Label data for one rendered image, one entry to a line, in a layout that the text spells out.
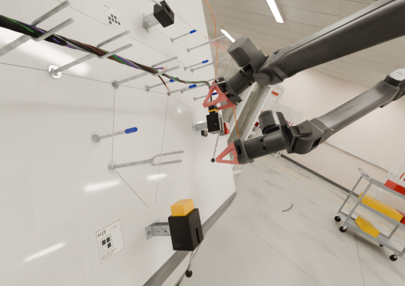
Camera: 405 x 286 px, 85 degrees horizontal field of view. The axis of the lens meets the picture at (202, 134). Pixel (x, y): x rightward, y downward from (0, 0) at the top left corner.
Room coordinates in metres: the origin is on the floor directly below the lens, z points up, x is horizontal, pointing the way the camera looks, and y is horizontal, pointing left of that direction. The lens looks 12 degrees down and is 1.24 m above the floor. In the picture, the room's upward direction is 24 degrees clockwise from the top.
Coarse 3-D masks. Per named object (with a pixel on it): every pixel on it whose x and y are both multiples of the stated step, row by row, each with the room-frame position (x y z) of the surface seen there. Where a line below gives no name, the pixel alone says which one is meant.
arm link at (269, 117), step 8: (264, 112) 0.67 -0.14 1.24; (272, 112) 0.66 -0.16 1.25; (280, 112) 0.67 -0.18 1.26; (264, 120) 0.65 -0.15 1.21; (272, 120) 0.63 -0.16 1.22; (280, 120) 0.65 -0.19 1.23; (264, 128) 0.63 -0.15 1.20; (288, 128) 0.61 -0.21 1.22; (296, 128) 0.59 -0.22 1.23; (304, 128) 0.58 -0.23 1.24; (312, 128) 0.58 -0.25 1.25; (288, 136) 0.61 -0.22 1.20; (296, 136) 0.57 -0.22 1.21; (304, 136) 0.58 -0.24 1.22; (288, 144) 0.61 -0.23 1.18; (288, 152) 0.62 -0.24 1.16
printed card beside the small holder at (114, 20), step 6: (108, 6) 0.47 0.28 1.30; (108, 12) 0.46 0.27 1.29; (114, 12) 0.48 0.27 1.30; (120, 12) 0.50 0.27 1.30; (108, 18) 0.46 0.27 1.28; (114, 18) 0.47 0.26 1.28; (120, 18) 0.49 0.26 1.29; (108, 24) 0.45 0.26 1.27; (114, 24) 0.47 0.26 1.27; (120, 24) 0.49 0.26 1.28; (120, 30) 0.48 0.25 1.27
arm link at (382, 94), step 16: (384, 80) 0.74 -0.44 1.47; (400, 80) 0.70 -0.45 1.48; (368, 96) 0.70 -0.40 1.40; (384, 96) 0.70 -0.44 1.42; (336, 112) 0.66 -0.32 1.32; (352, 112) 0.65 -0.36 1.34; (368, 112) 0.69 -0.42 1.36; (320, 128) 0.60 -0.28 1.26; (336, 128) 0.63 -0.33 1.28; (304, 144) 0.58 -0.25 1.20
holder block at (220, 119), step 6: (210, 114) 0.68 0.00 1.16; (216, 114) 0.67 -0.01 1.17; (210, 120) 0.67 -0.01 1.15; (216, 120) 0.67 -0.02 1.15; (222, 120) 0.70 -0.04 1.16; (210, 126) 0.67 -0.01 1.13; (216, 126) 0.66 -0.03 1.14; (222, 126) 0.69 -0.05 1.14; (210, 132) 0.67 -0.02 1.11; (216, 132) 0.68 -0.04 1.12
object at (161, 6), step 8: (152, 0) 0.54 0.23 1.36; (160, 8) 0.55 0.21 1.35; (168, 8) 0.57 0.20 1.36; (144, 16) 0.59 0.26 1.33; (152, 16) 0.57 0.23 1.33; (160, 16) 0.56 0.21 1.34; (168, 16) 0.56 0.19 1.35; (144, 24) 0.58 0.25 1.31; (152, 24) 0.58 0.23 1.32; (168, 24) 0.58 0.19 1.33
